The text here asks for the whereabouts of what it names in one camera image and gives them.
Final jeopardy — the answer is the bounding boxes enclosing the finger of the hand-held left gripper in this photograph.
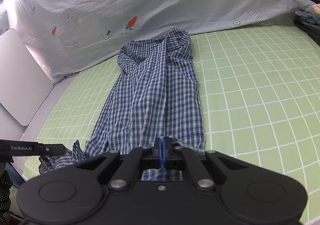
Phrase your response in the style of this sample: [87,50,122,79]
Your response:
[37,142,67,157]

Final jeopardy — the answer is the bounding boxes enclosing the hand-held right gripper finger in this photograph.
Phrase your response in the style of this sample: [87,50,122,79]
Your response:
[74,137,163,189]
[162,137,248,189]

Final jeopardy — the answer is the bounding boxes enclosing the blue plaid shirt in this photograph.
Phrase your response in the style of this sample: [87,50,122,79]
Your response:
[39,28,207,182]

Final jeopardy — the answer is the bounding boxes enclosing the teal cloth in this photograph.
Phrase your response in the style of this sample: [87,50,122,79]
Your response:
[4,162,26,188]

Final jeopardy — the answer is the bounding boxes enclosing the grey underlay sheet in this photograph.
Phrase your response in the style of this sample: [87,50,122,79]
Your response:
[19,76,77,143]

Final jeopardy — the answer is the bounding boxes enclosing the person's black dotted garment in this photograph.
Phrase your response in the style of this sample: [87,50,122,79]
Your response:
[0,170,13,225]

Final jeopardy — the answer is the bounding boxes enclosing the white rounded board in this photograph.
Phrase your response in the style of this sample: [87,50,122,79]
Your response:
[0,28,54,127]

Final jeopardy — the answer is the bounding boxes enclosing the large folded black garment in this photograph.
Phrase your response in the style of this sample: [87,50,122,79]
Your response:
[294,18,320,47]

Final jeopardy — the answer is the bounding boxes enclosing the folded blue jeans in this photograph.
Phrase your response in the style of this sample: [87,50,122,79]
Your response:
[295,10,320,28]

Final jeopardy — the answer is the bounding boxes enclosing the folded grey-blue garment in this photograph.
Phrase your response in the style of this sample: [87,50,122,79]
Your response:
[296,0,317,13]

